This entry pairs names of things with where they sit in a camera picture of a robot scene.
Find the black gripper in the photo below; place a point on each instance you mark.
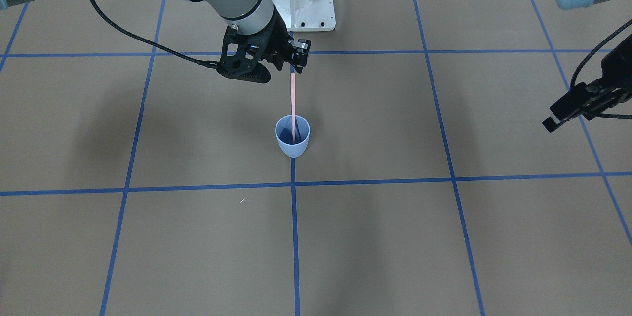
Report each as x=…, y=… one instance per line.
x=275, y=45

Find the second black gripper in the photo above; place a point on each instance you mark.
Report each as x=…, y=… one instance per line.
x=618, y=70

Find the pink chopstick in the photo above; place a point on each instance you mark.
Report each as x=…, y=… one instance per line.
x=293, y=107

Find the light blue plastic cup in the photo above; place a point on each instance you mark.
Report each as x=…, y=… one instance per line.
x=284, y=136

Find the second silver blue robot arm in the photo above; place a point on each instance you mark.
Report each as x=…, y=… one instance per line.
x=572, y=4

